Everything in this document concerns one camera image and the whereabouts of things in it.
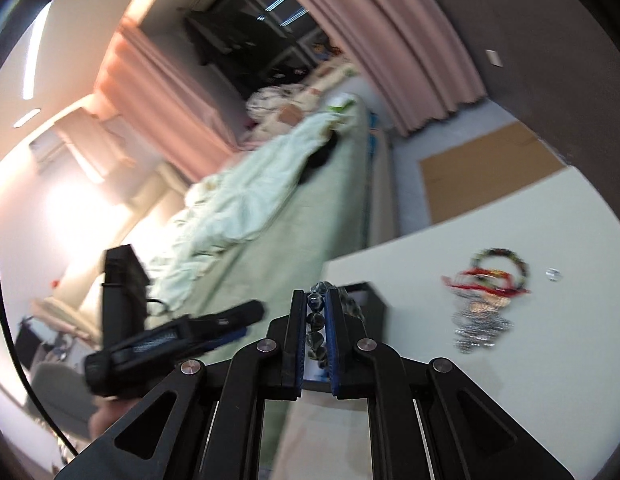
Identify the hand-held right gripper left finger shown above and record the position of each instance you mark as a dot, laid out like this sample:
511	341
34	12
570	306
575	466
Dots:
299	360

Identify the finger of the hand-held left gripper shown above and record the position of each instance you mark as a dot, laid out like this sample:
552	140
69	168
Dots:
224	338
230	315

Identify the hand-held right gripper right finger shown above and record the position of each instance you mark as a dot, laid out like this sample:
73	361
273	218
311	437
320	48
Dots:
333	332

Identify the black jewelry box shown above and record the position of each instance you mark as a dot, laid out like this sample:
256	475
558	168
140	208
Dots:
367	305

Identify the person's left hand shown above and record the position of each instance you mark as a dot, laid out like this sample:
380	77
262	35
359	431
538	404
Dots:
110	417

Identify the bed with green sheet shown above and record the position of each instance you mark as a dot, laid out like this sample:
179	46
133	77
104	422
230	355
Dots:
300	220

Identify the pale green duvet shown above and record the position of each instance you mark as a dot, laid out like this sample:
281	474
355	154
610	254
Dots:
240	195

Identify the floral pillow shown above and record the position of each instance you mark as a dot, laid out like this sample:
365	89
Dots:
275	102

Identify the white air conditioner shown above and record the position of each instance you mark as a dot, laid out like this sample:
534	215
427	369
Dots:
50	147

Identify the brown cardboard sheet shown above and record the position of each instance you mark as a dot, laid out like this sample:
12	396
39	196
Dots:
489	170

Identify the pink curtain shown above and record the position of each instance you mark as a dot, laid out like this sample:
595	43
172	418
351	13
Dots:
160	95
389	35

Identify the ceiling light strip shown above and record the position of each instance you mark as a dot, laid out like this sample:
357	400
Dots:
26	118
34	55

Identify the dark window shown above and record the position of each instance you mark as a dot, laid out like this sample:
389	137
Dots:
260	35

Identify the white wall switch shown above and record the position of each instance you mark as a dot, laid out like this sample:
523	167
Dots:
493	57

